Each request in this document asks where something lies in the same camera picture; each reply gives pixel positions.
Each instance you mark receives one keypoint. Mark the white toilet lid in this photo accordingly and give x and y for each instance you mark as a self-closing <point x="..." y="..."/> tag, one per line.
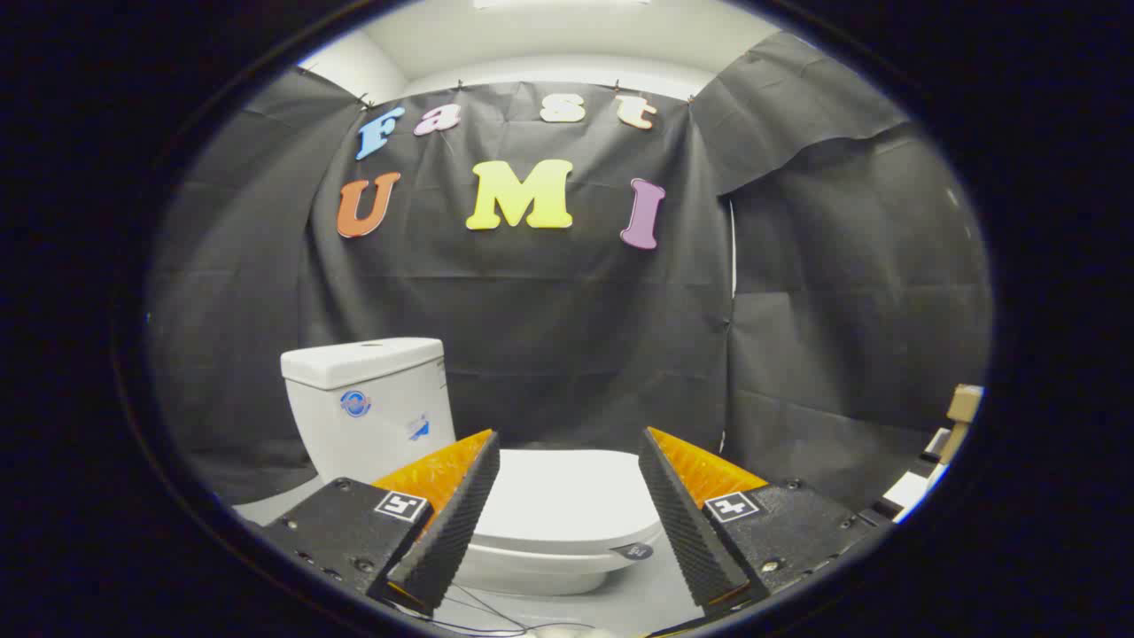
<point x="567" y="496"/>

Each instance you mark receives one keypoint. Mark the black round pull tab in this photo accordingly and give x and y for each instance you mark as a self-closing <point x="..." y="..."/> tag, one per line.
<point x="633" y="551"/>

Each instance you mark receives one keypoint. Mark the white flat box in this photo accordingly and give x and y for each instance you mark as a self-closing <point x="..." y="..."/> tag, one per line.
<point x="908" y="492"/>

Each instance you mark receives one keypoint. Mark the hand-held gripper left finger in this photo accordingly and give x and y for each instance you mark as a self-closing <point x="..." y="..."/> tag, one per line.
<point x="456" y="523"/>

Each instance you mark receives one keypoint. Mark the brown cardboard box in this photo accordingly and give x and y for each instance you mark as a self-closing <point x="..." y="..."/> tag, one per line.
<point x="964" y="403"/>

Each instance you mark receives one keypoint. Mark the black backdrop cloth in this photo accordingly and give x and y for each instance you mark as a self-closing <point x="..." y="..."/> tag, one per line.
<point x="549" y="310"/>

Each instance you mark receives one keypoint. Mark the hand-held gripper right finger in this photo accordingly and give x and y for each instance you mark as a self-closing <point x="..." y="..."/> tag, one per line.
<point x="682" y="532"/>

